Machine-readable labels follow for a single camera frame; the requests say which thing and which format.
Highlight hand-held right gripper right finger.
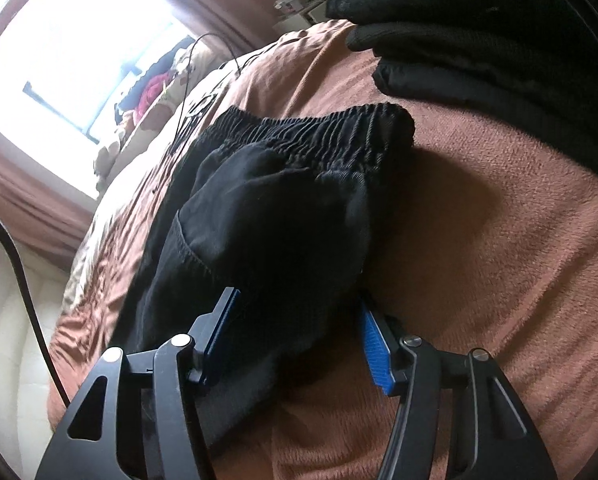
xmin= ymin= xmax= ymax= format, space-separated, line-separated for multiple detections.
xmin=360 ymin=299 xmax=558 ymax=480

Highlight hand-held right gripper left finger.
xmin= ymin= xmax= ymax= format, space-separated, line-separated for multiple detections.
xmin=35 ymin=287 xmax=242 ymax=480

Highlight black pants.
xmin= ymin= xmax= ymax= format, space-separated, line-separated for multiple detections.
xmin=114 ymin=101 xmax=416 ymax=461

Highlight beige bed sheet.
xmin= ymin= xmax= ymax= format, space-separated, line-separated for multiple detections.
xmin=68 ymin=120 xmax=194 ymax=311

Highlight brown fleece blanket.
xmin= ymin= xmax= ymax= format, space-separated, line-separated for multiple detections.
xmin=46 ymin=19 xmax=598 ymax=480

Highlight white padded headboard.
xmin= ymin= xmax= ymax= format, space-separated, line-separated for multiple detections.
xmin=0 ymin=220 xmax=62 ymax=466

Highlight brown curtain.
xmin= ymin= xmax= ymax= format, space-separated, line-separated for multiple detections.
xmin=0 ymin=110 xmax=100 ymax=258
xmin=129 ymin=0 xmax=292 ymax=53

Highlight pile of clothes on windowsill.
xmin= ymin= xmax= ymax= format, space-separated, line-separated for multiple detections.
xmin=95 ymin=35 xmax=196 ymax=188

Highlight window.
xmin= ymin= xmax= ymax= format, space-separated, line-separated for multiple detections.
xmin=0 ymin=0 xmax=202 ymax=201

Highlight white nightstand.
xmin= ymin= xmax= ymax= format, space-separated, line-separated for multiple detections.
xmin=273 ymin=0 xmax=340 ymax=32

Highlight stack of dark folded clothes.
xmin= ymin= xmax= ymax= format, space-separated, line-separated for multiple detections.
xmin=326 ymin=0 xmax=598 ymax=171

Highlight thick black cable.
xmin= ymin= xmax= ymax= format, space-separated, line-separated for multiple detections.
xmin=0 ymin=204 xmax=73 ymax=407

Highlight thin black cable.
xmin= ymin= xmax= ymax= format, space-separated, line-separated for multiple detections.
xmin=168 ymin=32 xmax=262 ymax=161

